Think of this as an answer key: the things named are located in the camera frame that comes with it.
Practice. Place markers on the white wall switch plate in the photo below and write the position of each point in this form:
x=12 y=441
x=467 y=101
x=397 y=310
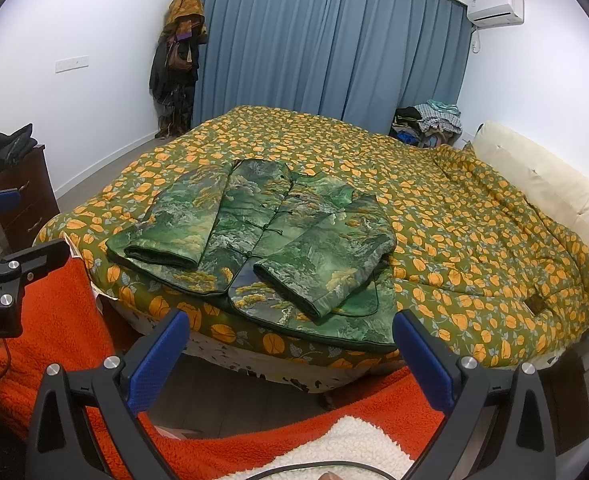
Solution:
x=69 y=64

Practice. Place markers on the blue window curtain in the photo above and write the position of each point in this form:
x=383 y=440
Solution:
x=355 y=60

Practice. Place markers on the cream padded headboard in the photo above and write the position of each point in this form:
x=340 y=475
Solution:
x=547 y=181

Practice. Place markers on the dark cloth on dresser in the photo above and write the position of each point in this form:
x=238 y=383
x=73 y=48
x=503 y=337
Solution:
x=15 y=146

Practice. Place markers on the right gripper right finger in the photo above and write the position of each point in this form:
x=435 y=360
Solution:
x=518 y=443

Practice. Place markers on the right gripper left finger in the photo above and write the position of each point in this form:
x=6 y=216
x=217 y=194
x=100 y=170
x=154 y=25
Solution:
x=62 y=442

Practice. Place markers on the dark wooden dresser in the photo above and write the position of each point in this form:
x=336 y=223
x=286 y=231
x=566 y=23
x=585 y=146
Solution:
x=20 y=225

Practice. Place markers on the green landscape print jacket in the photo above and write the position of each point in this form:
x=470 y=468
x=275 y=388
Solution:
x=303 y=255

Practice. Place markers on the clothes hanging on rack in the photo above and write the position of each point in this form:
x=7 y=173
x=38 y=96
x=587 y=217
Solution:
x=174 y=70

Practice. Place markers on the pile of clothes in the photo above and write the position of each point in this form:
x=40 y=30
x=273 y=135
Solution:
x=427 y=125

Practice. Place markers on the white wall air conditioner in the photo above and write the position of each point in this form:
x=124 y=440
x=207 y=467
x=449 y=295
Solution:
x=495 y=13

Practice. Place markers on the orange fleece garment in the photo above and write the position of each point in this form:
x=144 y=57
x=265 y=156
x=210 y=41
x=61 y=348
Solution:
x=62 y=324

